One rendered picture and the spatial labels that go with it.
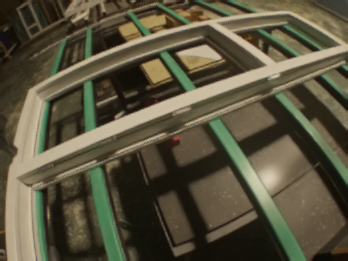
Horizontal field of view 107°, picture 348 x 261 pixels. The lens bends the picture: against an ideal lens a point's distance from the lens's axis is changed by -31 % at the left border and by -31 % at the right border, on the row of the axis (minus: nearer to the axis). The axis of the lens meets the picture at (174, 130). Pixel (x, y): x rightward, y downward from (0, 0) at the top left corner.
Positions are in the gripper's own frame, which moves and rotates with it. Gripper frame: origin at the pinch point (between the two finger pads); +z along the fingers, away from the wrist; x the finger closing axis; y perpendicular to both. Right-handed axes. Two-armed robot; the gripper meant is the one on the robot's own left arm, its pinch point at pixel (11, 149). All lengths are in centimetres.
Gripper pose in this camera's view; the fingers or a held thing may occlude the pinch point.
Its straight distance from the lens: 65.2
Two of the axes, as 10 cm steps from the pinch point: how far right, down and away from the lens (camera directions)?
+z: 1.4, 5.9, 8.0
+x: -9.2, 3.7, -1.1
